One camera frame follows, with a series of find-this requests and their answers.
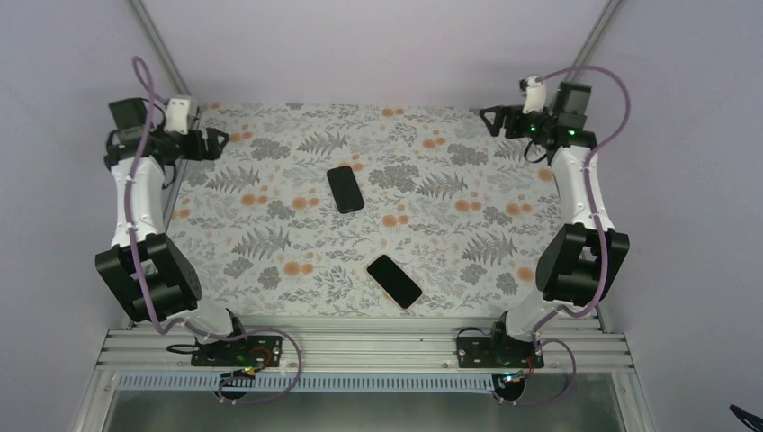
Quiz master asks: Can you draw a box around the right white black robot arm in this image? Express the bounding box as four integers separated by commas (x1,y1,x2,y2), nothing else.
479,76,630,366

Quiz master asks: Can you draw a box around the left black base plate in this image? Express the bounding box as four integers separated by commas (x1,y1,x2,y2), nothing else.
191,335,283,368

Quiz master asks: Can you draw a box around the black phone in pink case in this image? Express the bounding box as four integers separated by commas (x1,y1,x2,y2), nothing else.
366,255,423,310

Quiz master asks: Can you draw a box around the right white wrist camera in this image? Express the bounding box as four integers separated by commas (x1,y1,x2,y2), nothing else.
519,76,547,114

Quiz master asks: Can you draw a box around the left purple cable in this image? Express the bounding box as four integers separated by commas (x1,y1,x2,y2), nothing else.
130,56,304,407

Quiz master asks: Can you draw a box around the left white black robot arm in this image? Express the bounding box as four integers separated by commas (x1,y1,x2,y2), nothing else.
94,95,251,365

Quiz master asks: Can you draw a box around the dark green smartphone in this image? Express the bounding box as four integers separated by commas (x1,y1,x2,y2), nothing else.
327,166,364,214

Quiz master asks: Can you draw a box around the slotted grey cable duct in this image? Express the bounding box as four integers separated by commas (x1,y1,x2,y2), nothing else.
115,371,493,393

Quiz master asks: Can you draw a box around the black object at corner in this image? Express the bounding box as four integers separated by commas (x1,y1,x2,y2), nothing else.
729,404,763,432

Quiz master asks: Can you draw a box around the aluminium rail frame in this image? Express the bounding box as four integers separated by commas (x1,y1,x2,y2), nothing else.
74,316,653,431

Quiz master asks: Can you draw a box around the floral patterned table mat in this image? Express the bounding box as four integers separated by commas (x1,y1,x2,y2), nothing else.
168,103,562,317

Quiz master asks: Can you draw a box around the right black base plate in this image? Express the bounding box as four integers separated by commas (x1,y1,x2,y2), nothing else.
456,336,544,369

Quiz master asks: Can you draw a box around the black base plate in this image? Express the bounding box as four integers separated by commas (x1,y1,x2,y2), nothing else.
456,336,544,369
191,335,283,368

